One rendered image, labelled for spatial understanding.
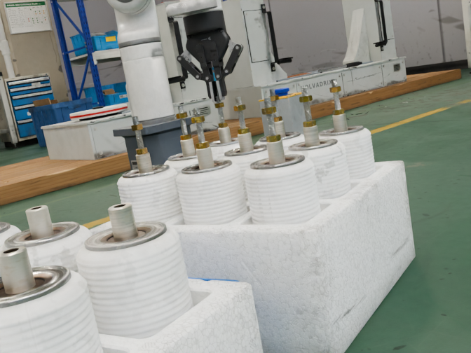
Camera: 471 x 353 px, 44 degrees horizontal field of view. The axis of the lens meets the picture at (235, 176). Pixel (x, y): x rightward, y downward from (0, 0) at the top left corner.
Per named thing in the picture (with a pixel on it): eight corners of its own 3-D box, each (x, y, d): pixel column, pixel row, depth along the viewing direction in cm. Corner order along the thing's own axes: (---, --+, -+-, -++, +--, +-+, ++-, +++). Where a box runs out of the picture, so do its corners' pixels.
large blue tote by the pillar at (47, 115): (36, 148, 542) (26, 108, 536) (74, 139, 570) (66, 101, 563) (62, 146, 506) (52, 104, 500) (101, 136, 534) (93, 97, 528)
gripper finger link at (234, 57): (236, 43, 106) (219, 70, 107) (244, 48, 105) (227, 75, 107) (239, 43, 108) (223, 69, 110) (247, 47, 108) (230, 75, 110)
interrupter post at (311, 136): (320, 145, 90) (317, 124, 89) (321, 147, 88) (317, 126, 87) (305, 147, 90) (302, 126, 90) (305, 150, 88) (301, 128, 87)
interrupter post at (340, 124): (333, 135, 98) (331, 115, 97) (334, 133, 100) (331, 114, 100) (348, 133, 97) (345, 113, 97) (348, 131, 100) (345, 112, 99)
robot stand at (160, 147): (137, 255, 137) (111, 129, 132) (187, 235, 146) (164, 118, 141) (172, 263, 126) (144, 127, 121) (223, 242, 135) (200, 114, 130)
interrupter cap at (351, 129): (317, 140, 96) (317, 136, 96) (320, 134, 103) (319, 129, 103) (364, 133, 94) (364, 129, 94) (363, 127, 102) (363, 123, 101)
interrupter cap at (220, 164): (172, 174, 87) (171, 170, 86) (214, 163, 91) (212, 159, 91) (200, 177, 80) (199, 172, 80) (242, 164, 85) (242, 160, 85)
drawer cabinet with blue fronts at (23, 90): (2, 147, 632) (-13, 84, 620) (43, 139, 661) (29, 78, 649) (22, 147, 587) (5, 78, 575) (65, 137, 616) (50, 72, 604)
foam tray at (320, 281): (110, 336, 94) (86, 230, 91) (235, 252, 126) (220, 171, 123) (335, 367, 73) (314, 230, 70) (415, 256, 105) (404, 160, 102)
